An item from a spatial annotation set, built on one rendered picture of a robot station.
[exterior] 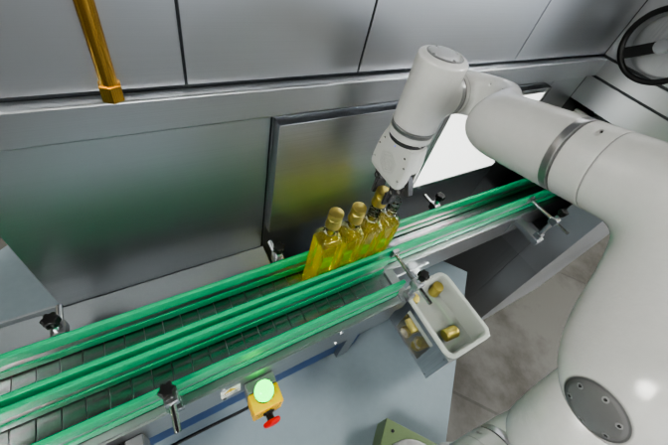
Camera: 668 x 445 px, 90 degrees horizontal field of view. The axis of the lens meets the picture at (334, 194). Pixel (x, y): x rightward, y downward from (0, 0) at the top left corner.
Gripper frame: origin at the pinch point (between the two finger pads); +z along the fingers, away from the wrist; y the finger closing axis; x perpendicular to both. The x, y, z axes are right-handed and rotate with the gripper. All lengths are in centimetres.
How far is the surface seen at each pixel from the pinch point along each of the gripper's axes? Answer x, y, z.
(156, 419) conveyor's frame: -54, 15, 32
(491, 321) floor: 121, 26, 137
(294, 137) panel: -17.8, -11.9, -9.2
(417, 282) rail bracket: 8.6, 15.4, 22.4
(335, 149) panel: -7.1, -11.8, -3.8
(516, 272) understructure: 93, 18, 70
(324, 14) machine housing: -14.0, -14.9, -31.4
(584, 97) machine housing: 94, -10, -7
